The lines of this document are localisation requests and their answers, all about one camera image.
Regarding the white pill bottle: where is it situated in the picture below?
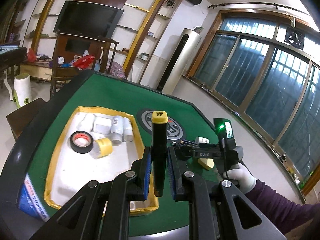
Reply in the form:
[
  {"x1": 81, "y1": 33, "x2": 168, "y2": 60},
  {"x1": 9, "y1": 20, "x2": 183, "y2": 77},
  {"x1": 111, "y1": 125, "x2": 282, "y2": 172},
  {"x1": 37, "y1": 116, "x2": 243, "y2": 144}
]
[{"x1": 195, "y1": 137, "x2": 209, "y2": 144}]

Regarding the black marker yellow cap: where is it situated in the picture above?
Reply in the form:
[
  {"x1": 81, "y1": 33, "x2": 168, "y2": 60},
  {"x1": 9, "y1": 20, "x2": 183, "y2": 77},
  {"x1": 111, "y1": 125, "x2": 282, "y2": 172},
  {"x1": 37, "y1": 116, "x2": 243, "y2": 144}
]
[{"x1": 151, "y1": 111, "x2": 168, "y2": 197}]

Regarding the purple sleeved right forearm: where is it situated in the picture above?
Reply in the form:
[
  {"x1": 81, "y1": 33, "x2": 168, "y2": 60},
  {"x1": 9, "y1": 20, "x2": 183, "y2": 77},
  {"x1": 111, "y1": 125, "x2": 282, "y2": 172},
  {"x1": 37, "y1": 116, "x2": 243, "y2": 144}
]
[{"x1": 245, "y1": 179, "x2": 319, "y2": 235}]

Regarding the white gloved right hand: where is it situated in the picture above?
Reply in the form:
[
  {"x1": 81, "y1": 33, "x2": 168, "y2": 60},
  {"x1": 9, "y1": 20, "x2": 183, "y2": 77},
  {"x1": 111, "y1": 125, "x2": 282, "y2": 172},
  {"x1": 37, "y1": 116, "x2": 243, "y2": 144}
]
[{"x1": 222, "y1": 163, "x2": 257, "y2": 194}]

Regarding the cream yellow tape measure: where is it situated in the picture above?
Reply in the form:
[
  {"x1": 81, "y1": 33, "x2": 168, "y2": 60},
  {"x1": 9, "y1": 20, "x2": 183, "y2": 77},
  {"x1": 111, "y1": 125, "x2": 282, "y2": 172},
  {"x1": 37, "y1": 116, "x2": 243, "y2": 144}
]
[{"x1": 197, "y1": 158, "x2": 215, "y2": 170}]

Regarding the green mahjong table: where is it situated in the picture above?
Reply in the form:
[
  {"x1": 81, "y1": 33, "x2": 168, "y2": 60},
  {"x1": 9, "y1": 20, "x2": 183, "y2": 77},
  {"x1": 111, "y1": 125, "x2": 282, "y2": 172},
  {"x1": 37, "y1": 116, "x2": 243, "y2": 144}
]
[{"x1": 1, "y1": 70, "x2": 217, "y2": 239}]

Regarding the round centre dice panel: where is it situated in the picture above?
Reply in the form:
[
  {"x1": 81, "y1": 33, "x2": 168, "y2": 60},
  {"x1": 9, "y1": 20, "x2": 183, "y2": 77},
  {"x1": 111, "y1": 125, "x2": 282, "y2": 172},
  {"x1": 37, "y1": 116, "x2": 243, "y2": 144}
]
[{"x1": 136, "y1": 108, "x2": 186, "y2": 142}]

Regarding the white bottle in tray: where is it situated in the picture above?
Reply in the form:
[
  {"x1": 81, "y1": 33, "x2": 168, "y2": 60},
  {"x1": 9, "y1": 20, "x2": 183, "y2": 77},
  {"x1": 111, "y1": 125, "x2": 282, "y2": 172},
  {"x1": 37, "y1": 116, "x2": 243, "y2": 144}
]
[
  {"x1": 123, "y1": 118, "x2": 133, "y2": 142},
  {"x1": 110, "y1": 115, "x2": 124, "y2": 146}
]

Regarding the yellow tape roll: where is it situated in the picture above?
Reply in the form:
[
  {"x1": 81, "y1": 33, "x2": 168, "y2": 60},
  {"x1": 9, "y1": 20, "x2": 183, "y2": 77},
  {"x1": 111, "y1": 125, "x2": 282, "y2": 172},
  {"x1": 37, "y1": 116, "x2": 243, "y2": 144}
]
[{"x1": 90, "y1": 138, "x2": 113, "y2": 159}]

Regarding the yellow-rimmed white tray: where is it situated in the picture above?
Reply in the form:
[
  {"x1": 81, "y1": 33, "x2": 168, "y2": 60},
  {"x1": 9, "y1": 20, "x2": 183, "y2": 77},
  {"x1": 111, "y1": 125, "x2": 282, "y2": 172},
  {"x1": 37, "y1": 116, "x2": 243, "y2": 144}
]
[{"x1": 43, "y1": 106, "x2": 144, "y2": 210}]

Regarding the white box in tray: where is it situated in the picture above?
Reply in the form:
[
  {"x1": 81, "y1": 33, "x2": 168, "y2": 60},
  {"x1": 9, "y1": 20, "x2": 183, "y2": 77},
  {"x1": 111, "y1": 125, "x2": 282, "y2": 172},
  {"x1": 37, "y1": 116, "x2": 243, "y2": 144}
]
[{"x1": 93, "y1": 116, "x2": 112, "y2": 135}]

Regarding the black electrical tape roll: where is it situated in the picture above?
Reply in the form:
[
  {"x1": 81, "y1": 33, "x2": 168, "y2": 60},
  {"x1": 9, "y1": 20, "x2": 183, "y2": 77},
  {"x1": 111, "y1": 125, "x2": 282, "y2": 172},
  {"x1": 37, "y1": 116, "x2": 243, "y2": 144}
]
[{"x1": 69, "y1": 131, "x2": 94, "y2": 154}]

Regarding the blue white label sticker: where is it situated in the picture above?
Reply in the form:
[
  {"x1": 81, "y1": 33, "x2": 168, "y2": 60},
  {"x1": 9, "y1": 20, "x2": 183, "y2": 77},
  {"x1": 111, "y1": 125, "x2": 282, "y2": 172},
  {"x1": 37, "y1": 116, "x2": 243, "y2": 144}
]
[{"x1": 18, "y1": 174, "x2": 50, "y2": 222}]

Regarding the red plastic bag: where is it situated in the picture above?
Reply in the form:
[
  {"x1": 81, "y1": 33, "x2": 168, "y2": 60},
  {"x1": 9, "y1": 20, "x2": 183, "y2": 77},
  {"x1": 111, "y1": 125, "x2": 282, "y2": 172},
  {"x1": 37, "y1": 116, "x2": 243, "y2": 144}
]
[{"x1": 73, "y1": 55, "x2": 95, "y2": 70}]

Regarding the tall standing air conditioner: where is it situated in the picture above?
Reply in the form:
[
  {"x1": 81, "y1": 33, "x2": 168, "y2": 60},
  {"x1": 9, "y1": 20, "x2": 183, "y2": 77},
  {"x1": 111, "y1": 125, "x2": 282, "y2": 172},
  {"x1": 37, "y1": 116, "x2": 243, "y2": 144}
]
[{"x1": 156, "y1": 28, "x2": 201, "y2": 95}]

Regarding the brown wooden side stool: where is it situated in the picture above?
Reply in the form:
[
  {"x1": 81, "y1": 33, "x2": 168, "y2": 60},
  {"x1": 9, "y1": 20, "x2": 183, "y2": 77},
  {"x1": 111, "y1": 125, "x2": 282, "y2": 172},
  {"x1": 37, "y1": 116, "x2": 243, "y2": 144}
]
[{"x1": 7, "y1": 98, "x2": 47, "y2": 141}]

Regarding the wooden chair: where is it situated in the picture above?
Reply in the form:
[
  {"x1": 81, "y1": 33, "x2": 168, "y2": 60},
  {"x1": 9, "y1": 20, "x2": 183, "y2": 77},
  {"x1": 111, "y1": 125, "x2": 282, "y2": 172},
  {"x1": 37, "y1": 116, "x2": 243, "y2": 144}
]
[{"x1": 50, "y1": 30, "x2": 119, "y2": 96}]

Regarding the white green stool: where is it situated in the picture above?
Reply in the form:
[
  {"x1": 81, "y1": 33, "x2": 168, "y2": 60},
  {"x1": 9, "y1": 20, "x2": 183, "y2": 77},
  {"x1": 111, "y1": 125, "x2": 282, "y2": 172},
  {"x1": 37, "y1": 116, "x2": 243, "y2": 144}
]
[{"x1": 14, "y1": 73, "x2": 32, "y2": 108}]

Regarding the black flat television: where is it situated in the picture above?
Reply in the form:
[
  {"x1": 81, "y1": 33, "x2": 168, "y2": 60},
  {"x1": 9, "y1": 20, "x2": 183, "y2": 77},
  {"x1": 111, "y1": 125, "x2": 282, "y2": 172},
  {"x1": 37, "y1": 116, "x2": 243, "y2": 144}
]
[{"x1": 53, "y1": 1, "x2": 124, "y2": 38}]

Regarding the window with wooden frame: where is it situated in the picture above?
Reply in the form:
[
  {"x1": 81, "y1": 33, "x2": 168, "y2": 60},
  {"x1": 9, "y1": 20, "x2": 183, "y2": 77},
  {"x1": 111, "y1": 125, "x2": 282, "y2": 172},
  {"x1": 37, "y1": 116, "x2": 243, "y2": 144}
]
[{"x1": 187, "y1": 9, "x2": 319, "y2": 196}]

